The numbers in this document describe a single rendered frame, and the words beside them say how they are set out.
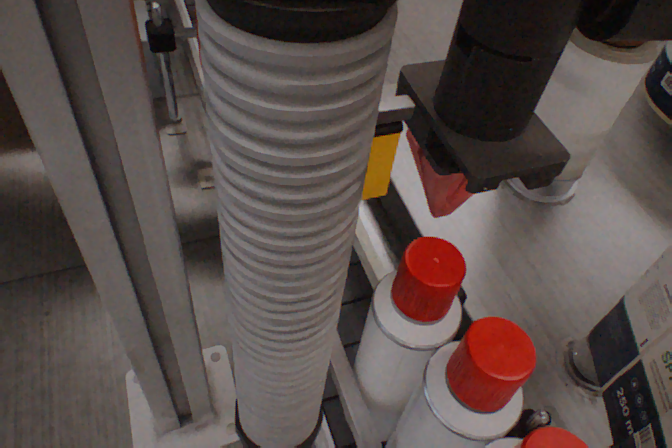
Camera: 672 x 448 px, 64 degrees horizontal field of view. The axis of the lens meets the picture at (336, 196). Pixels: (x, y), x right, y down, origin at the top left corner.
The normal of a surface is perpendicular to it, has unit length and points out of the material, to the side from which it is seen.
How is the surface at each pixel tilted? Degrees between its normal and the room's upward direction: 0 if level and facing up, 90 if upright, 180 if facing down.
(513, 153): 1
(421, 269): 2
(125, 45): 90
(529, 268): 0
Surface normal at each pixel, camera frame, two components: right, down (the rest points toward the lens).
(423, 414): -0.91, 0.24
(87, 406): 0.10, -0.66
